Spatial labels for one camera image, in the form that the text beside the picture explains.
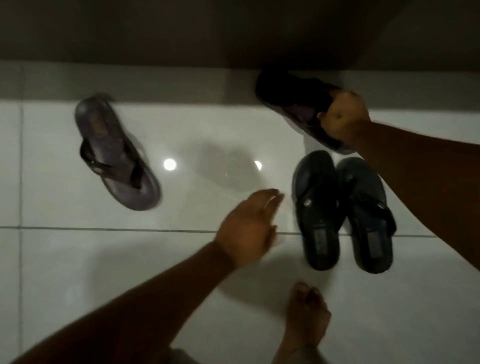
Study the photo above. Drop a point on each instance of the person's right forearm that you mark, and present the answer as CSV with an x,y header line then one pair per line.
x,y
423,180

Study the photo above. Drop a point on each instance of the brown flip-flop sandal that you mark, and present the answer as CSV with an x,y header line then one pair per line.
x,y
112,150
300,105

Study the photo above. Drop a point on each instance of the black flip-flop sandal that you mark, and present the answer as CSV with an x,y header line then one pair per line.
x,y
369,221
318,217

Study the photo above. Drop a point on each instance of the person's right hand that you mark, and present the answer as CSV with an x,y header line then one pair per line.
x,y
347,118

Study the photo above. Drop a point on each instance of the person's foot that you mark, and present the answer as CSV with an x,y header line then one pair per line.
x,y
305,322

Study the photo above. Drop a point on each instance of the person's left fingers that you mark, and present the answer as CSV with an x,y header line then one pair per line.
x,y
270,204

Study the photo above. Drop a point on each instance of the person's right fingers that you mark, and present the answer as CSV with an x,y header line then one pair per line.
x,y
329,112

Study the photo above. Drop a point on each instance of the person's left hand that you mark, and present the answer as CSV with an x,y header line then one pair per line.
x,y
245,230

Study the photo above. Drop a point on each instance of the person's left forearm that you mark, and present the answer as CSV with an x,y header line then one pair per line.
x,y
127,315

